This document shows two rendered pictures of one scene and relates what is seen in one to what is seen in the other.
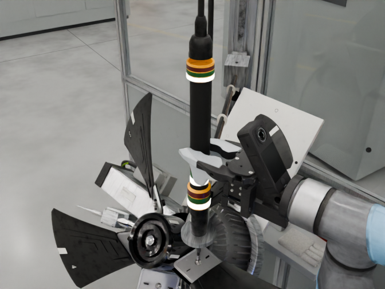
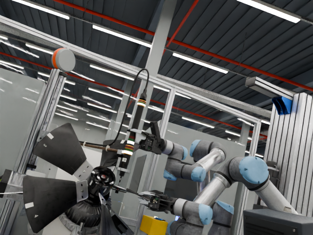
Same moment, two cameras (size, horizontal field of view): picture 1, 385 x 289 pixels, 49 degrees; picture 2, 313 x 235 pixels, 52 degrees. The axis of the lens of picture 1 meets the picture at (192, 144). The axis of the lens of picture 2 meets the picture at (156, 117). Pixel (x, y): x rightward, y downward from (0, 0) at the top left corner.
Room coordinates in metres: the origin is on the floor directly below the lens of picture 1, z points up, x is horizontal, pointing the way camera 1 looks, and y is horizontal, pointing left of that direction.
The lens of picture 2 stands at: (-0.10, 1.41, 1.20)
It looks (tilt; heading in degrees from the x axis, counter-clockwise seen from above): 13 degrees up; 293
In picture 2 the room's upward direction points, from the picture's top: 15 degrees clockwise
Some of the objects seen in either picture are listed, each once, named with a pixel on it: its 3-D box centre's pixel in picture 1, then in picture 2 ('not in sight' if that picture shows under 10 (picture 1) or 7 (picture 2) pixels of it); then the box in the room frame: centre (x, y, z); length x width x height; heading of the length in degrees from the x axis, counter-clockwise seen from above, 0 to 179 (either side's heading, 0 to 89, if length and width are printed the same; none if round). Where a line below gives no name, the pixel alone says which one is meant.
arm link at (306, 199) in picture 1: (309, 203); (164, 146); (0.50, -0.18, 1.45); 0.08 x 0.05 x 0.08; 143
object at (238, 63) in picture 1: (237, 70); (46, 137); (1.23, -0.14, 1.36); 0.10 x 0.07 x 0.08; 168
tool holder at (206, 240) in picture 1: (199, 213); (124, 161); (0.62, -0.01, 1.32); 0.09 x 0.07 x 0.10; 168
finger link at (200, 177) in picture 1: (199, 170); (138, 136); (0.58, -0.01, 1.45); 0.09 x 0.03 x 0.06; 62
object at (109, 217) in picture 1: (112, 218); not in sight; (0.87, 0.22, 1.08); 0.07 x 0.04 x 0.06; 54
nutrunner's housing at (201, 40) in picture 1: (199, 149); (133, 131); (0.61, -0.01, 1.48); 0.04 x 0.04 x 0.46
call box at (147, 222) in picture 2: not in sight; (153, 227); (0.55, -0.47, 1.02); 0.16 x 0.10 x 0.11; 133
